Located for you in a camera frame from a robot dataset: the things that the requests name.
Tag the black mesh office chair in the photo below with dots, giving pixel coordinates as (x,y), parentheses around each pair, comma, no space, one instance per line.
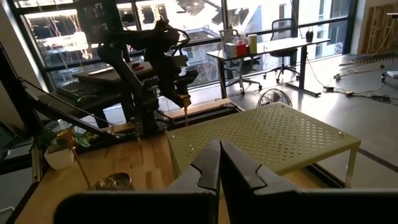
(283,29)

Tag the candle tin with cake label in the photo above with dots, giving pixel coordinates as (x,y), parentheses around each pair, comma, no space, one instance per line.
(119,182)

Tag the black keyboard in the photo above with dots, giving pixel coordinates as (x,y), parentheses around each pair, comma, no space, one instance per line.
(77,89)

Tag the grey office chair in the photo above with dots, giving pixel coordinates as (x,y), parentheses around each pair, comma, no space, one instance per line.
(239,70)

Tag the small black object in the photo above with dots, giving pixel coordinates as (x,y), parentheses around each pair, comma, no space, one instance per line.
(309,36)

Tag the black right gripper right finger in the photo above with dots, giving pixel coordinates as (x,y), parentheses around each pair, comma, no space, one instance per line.
(239,174)

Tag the black floor fan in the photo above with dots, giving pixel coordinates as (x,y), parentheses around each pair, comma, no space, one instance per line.
(273,98)

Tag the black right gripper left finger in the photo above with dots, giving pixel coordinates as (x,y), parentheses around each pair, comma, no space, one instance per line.
(205,174)

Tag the green perforated metal shelf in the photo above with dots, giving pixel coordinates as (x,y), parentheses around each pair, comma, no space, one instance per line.
(264,133)

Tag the white and teal box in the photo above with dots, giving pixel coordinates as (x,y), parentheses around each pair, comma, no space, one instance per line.
(230,50)

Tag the wooden slatted pallet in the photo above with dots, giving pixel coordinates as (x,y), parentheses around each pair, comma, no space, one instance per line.
(377,28)

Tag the pale yellow cylinder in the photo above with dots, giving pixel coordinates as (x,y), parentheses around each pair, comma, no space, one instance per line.
(252,43)

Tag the red box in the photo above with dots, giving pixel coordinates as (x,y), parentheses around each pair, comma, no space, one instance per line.
(241,50)

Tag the white office desk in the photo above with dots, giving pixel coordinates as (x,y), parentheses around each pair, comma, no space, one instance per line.
(280,46)

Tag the dark standing desk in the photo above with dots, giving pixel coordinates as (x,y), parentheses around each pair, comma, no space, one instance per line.
(109,77)

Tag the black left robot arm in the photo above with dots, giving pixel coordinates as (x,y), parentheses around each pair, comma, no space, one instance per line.
(140,39)

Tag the potted green plant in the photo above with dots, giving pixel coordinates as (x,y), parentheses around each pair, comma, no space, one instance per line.
(59,158)

